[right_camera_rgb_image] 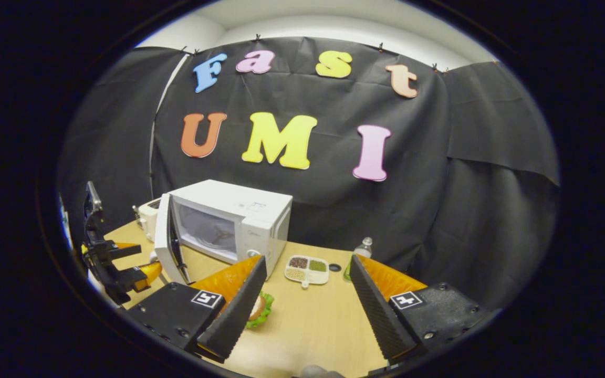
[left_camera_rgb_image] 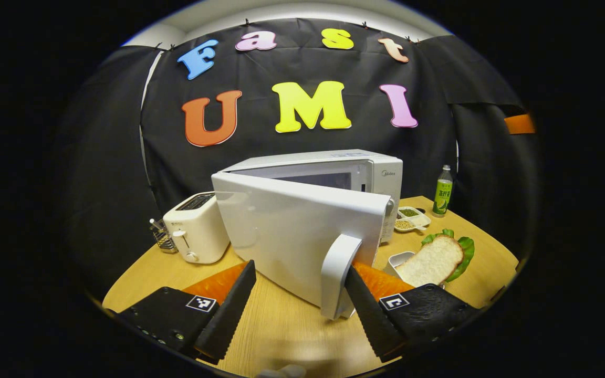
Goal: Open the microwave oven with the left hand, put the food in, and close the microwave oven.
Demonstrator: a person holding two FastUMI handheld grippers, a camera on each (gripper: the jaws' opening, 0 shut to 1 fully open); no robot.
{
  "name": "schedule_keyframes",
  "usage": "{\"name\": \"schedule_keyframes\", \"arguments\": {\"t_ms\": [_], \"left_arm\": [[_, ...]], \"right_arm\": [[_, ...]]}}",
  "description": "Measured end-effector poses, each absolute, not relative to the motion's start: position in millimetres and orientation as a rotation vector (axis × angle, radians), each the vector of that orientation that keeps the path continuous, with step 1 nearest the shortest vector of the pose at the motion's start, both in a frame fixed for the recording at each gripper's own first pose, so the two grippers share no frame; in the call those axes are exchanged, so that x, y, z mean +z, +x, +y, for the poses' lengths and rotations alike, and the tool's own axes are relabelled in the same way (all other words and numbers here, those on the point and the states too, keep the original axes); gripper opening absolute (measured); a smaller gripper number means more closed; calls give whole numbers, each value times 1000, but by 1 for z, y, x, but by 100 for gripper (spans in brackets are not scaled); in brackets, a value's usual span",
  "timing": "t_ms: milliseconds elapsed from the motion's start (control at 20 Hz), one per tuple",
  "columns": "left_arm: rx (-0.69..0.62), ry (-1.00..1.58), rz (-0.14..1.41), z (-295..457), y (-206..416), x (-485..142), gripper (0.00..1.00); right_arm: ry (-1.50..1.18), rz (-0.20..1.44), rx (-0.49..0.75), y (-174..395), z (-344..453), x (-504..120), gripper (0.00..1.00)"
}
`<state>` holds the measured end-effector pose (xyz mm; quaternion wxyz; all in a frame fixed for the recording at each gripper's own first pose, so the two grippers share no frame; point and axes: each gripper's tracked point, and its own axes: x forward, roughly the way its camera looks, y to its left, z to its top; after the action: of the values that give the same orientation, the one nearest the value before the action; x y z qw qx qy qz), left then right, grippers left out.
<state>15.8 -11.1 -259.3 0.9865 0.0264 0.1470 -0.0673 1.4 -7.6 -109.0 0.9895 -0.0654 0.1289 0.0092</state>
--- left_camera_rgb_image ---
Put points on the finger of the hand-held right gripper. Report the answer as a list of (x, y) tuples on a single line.
[(520, 124)]

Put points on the black backdrop cloth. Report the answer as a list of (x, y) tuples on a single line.
[(124, 131)]

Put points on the white microwave oven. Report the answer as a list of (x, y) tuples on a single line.
[(292, 226)]

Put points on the green label drink bottle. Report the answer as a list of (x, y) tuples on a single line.
[(442, 197)]

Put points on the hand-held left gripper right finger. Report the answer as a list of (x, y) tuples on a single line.
[(368, 310)]

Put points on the white toaster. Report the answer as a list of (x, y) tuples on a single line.
[(197, 231)]

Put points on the white divided dish with beans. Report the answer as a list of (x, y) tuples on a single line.
[(414, 222)]

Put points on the white rectangular tray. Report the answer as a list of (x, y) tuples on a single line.
[(397, 260)]

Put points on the bread and lettuce sandwich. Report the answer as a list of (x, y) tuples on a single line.
[(431, 260)]

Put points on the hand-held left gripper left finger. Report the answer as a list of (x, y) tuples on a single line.
[(229, 310)]

